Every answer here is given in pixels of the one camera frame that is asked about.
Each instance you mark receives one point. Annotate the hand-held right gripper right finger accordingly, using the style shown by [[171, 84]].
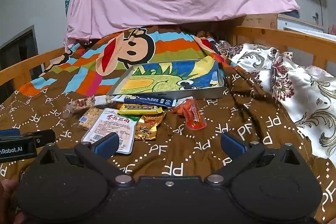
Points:
[[232, 145]]

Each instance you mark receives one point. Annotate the dark window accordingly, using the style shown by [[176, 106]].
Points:
[[15, 50]]

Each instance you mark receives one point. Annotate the white and green snack packet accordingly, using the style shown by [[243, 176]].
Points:
[[110, 125]]

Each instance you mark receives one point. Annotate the white cabinet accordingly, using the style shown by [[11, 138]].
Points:
[[296, 21]]

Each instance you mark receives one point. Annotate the blue and white snack packet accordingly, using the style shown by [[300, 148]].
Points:
[[152, 100]]

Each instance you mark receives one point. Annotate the white floral quilt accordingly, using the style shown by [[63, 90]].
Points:
[[302, 87]]

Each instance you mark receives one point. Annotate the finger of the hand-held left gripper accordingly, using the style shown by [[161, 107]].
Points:
[[44, 136], [9, 132]]

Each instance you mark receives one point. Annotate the wooden bed frame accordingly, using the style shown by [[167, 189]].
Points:
[[262, 35]]

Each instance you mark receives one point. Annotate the brown printed blanket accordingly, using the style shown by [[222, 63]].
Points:
[[183, 140]]

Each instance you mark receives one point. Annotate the clear nut bar packet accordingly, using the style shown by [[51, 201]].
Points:
[[81, 103]]

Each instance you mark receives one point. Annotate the clear rice crisp packet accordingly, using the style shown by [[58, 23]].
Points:
[[90, 116]]

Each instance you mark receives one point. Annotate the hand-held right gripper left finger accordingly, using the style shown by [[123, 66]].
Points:
[[107, 144]]

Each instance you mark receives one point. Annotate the gold and orange snack packet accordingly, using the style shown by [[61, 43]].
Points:
[[147, 128]]

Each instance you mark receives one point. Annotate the yellow bar packet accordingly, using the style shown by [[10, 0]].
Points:
[[140, 109]]

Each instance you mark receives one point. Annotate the red spicy snack packet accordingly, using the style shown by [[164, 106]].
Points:
[[191, 115]]

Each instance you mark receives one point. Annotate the metal tray with cartoon liner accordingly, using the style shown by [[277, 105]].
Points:
[[168, 77]]

